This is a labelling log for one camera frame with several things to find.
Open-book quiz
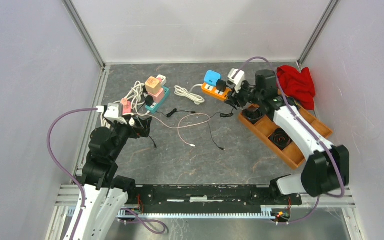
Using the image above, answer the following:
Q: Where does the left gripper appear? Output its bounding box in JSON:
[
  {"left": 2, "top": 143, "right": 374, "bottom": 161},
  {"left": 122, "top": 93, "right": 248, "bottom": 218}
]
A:
[{"left": 108, "top": 113, "right": 152, "bottom": 160}]

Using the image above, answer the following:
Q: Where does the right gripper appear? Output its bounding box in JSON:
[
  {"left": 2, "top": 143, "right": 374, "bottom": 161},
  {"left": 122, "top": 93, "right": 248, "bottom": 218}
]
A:
[{"left": 224, "top": 79, "right": 263, "bottom": 111}]

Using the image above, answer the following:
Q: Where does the orange power strip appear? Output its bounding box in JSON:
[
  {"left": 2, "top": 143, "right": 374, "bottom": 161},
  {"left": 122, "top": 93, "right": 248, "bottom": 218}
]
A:
[{"left": 201, "top": 83, "right": 232, "bottom": 102}]

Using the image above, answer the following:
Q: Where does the blue folding extension socket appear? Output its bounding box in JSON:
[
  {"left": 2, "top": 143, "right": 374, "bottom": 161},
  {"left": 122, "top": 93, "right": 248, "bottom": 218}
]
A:
[{"left": 204, "top": 70, "right": 222, "bottom": 87}]

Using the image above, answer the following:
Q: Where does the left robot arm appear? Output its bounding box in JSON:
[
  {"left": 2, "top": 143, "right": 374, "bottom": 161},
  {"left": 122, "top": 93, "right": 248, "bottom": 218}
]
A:
[{"left": 64, "top": 115, "right": 152, "bottom": 240}]

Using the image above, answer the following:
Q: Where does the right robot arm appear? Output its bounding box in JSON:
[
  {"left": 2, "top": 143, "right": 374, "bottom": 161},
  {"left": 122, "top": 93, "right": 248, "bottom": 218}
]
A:
[{"left": 225, "top": 68, "right": 349, "bottom": 204}]

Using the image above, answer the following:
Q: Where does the pink plug adapter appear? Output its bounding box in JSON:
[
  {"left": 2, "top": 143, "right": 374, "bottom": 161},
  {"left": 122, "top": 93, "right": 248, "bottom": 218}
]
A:
[{"left": 147, "top": 87, "right": 165, "bottom": 104}]

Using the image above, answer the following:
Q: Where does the teal power strip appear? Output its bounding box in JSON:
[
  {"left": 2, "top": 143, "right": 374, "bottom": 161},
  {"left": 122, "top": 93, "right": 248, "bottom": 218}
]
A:
[{"left": 145, "top": 86, "right": 170, "bottom": 114}]

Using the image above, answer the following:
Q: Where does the black power adapter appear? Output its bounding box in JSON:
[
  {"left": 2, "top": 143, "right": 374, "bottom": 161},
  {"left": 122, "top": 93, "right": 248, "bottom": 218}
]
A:
[{"left": 216, "top": 79, "right": 227, "bottom": 95}]

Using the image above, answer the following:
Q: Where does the pink square power strip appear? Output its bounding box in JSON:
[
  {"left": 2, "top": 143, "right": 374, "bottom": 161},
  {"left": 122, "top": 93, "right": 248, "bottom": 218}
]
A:
[{"left": 120, "top": 98, "right": 132, "bottom": 116}]

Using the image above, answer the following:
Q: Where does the small black adapter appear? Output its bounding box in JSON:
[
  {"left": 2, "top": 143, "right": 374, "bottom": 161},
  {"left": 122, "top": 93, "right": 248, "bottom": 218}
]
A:
[{"left": 145, "top": 95, "right": 155, "bottom": 107}]

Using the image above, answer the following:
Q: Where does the wooden cube adapter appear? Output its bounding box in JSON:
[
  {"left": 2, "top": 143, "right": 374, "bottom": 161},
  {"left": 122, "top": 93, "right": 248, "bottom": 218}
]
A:
[{"left": 144, "top": 76, "right": 162, "bottom": 95}]

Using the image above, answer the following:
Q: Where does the red cloth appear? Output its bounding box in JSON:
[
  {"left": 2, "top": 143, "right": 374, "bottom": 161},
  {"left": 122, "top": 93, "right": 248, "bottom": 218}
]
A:
[{"left": 277, "top": 65, "right": 316, "bottom": 111}]

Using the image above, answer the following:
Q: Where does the orange divided tray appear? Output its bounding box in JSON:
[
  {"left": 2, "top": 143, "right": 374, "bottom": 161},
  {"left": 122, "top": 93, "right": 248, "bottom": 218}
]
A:
[{"left": 238, "top": 96, "right": 335, "bottom": 169}]

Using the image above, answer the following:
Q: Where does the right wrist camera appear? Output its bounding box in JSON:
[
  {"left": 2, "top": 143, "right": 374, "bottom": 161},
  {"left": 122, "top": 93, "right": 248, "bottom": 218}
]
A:
[{"left": 227, "top": 68, "right": 245, "bottom": 93}]

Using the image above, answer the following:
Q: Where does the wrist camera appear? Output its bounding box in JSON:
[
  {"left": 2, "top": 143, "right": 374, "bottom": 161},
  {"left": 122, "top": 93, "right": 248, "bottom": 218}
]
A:
[
  {"left": 103, "top": 103, "right": 128, "bottom": 125},
  {"left": 227, "top": 68, "right": 245, "bottom": 93}
]

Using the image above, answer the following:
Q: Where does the black ring object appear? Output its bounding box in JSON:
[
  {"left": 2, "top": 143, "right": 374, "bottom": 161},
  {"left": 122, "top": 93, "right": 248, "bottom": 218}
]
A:
[
  {"left": 242, "top": 108, "right": 266, "bottom": 125},
  {"left": 269, "top": 128, "right": 293, "bottom": 151}
]

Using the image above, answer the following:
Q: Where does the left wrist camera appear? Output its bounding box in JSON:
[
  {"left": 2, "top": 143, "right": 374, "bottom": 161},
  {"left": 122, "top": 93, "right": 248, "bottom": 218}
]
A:
[{"left": 103, "top": 103, "right": 128, "bottom": 125}]

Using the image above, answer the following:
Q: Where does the pink thin cable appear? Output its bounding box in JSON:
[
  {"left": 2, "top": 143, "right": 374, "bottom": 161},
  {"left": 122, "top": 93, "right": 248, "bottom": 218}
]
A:
[{"left": 137, "top": 112, "right": 211, "bottom": 148}]

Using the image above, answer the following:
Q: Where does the white power strip cord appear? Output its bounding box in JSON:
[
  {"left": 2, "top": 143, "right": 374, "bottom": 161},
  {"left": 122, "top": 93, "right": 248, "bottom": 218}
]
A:
[{"left": 174, "top": 84, "right": 207, "bottom": 106}]

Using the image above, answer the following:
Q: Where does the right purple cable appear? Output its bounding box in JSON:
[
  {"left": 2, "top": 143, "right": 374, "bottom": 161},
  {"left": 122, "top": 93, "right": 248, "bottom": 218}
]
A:
[{"left": 236, "top": 56, "right": 347, "bottom": 226}]

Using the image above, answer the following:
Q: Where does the purple cable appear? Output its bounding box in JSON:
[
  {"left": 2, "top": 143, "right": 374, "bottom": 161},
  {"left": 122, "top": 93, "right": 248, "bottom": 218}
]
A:
[
  {"left": 47, "top": 106, "right": 105, "bottom": 240},
  {"left": 236, "top": 56, "right": 347, "bottom": 226}
]

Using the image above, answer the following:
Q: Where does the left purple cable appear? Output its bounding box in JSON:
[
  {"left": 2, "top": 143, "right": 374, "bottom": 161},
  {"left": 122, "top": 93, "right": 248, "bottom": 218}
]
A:
[{"left": 47, "top": 106, "right": 105, "bottom": 240}]

